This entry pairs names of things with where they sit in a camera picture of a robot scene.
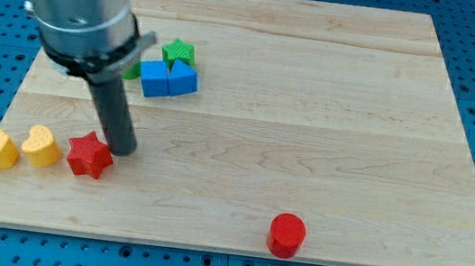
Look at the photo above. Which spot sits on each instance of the green block behind arm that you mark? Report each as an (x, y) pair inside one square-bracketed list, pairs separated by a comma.
[(133, 72)]

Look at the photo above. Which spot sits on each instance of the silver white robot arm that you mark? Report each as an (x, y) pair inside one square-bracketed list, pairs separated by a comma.
[(96, 40)]

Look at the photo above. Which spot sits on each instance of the wooden board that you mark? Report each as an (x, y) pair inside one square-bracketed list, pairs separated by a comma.
[(343, 115)]

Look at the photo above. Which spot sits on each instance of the blue triangle block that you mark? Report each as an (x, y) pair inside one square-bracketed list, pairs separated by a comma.
[(182, 79)]

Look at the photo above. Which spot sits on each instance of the green star block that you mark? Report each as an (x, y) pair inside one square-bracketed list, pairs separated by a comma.
[(179, 50)]

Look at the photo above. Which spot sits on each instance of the blue cube block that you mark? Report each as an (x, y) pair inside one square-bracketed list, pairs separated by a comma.
[(154, 77)]

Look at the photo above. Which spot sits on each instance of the red cylinder block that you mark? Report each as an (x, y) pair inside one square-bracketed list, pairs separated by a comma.
[(286, 234)]

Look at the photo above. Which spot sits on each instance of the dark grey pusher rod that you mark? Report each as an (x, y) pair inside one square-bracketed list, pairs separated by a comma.
[(114, 115)]

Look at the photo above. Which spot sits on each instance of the red star block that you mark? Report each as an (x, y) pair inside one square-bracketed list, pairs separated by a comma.
[(88, 156)]

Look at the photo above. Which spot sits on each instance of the yellow heart block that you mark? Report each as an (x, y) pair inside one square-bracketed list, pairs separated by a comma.
[(41, 148)]

